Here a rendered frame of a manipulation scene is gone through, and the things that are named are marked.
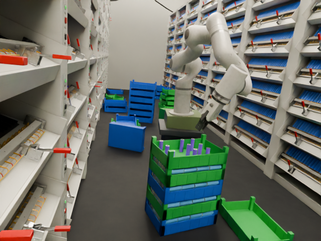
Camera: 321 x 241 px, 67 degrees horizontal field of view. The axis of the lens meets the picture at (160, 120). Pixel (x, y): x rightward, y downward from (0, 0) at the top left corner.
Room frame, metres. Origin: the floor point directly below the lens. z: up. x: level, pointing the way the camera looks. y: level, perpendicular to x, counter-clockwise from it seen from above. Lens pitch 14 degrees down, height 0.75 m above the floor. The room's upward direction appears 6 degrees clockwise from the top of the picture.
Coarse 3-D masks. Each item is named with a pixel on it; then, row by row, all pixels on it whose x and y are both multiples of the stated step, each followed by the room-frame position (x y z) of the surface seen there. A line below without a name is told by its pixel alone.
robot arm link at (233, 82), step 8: (232, 64) 1.07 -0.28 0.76; (232, 72) 1.03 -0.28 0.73; (240, 72) 1.02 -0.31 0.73; (224, 80) 1.05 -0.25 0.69; (232, 80) 1.03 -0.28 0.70; (240, 80) 1.03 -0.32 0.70; (216, 88) 1.08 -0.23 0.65; (224, 88) 1.05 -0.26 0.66; (232, 88) 1.04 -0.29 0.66; (240, 88) 1.06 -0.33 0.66; (224, 96) 1.05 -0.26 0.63; (232, 96) 1.06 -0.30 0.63
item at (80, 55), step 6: (72, 42) 1.33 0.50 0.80; (78, 42) 1.19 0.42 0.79; (72, 48) 0.76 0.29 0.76; (78, 48) 1.34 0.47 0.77; (84, 48) 1.35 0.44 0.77; (72, 54) 0.92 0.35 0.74; (78, 54) 1.18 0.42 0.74; (84, 54) 1.35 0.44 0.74; (72, 60) 0.92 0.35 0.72; (78, 60) 1.04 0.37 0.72; (84, 60) 1.19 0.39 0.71; (72, 66) 0.89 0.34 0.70; (78, 66) 1.07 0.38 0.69; (84, 66) 1.31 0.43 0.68
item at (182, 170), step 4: (156, 160) 1.05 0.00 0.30; (160, 164) 1.00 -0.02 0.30; (220, 164) 1.05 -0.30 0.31; (164, 168) 0.97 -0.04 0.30; (184, 168) 0.97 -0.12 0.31; (188, 168) 0.97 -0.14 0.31; (192, 168) 0.98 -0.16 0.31; (196, 168) 0.99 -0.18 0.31; (200, 168) 0.99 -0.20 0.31; (204, 168) 1.00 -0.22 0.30; (208, 168) 1.01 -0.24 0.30; (212, 168) 1.02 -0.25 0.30; (216, 168) 1.03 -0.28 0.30; (172, 172) 0.93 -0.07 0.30; (176, 172) 0.94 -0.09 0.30; (180, 172) 0.95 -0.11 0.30; (184, 172) 0.96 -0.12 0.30; (188, 172) 0.98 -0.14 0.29
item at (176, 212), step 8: (152, 200) 1.02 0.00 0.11; (216, 200) 1.03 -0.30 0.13; (160, 208) 0.94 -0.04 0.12; (168, 208) 0.93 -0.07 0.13; (176, 208) 0.94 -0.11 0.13; (184, 208) 0.96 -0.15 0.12; (192, 208) 0.98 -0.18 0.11; (200, 208) 1.00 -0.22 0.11; (208, 208) 1.02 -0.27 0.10; (216, 208) 1.04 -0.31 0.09; (160, 216) 0.93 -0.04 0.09; (168, 216) 0.93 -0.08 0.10; (176, 216) 0.95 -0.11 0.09; (184, 216) 0.96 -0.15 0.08
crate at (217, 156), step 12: (156, 144) 1.10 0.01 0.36; (168, 144) 1.13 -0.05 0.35; (204, 144) 1.20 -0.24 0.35; (156, 156) 1.03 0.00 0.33; (168, 156) 0.92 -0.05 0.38; (180, 156) 0.94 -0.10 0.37; (192, 156) 0.96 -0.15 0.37; (204, 156) 0.99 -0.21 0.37; (216, 156) 1.02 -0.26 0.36; (168, 168) 0.92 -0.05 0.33; (180, 168) 0.94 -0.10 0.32
